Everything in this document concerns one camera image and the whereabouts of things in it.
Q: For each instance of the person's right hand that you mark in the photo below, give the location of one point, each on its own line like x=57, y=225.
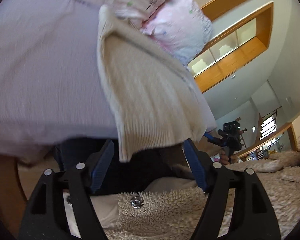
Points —
x=226, y=160

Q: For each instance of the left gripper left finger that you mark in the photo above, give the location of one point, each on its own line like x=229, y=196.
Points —
x=60, y=206

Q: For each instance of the lavender bed sheet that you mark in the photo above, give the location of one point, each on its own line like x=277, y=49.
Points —
x=50, y=88

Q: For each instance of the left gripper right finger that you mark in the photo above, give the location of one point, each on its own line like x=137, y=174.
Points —
x=253, y=216

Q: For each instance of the pink floral pillow right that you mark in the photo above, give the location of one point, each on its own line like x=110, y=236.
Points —
x=180, y=28

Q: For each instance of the wooden frame window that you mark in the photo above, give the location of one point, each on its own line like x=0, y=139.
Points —
x=234, y=47

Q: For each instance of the cream cable-knit sweater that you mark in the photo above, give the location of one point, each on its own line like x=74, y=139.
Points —
x=154, y=100

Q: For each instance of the silver jacket snap button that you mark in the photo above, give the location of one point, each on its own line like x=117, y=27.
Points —
x=137, y=201

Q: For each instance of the cream fleece jacket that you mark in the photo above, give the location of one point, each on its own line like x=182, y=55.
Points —
x=173, y=207

